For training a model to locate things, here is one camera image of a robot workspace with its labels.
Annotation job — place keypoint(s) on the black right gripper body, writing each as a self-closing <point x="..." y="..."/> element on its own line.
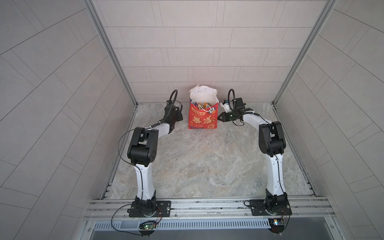
<point x="231" y="116"/>

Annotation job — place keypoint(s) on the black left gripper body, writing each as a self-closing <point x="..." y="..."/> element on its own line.
<point x="176" y="117"/>

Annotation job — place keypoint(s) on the red paper gift bag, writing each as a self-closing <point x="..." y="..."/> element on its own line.
<point x="204" y="106"/>

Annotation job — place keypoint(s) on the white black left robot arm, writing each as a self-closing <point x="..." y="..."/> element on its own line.
<point x="142" y="152"/>

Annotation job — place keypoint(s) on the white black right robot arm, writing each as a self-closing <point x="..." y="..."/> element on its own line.
<point x="272" y="143"/>

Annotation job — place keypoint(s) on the left green circuit board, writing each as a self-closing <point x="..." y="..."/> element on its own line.
<point x="147" y="226"/>

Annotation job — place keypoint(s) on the green circuit board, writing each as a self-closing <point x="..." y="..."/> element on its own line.
<point x="147" y="226"/>
<point x="277" y="225"/>

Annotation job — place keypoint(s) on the right green circuit board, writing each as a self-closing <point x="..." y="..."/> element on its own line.
<point x="277" y="225"/>

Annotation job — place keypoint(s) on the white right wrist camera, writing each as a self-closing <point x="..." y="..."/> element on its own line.
<point x="226" y="106"/>

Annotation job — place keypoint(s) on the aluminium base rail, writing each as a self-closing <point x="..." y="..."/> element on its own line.
<point x="213" y="208"/>

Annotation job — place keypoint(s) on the aluminium corner post left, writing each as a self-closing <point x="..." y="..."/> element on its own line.
<point x="110" y="51"/>

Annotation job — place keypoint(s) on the aluminium corner post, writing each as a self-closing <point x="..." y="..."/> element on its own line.
<point x="110" y="51"/>
<point x="324" y="15"/>

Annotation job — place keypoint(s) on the aluminium corner post right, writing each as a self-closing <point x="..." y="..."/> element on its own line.
<point x="324" y="15"/>

